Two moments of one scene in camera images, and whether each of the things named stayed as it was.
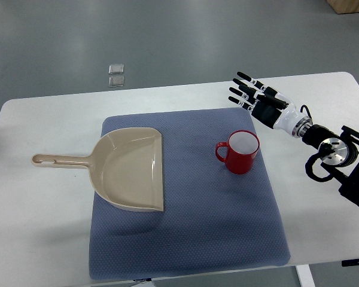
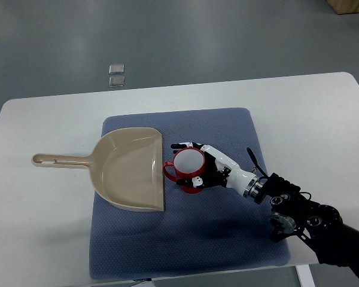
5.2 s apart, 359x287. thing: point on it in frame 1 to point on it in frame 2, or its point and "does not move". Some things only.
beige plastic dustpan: x=126 y=167 does not move
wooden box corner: x=346 y=6 does not move
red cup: x=242 y=149 to x=189 y=163
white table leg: x=306 y=275 does not move
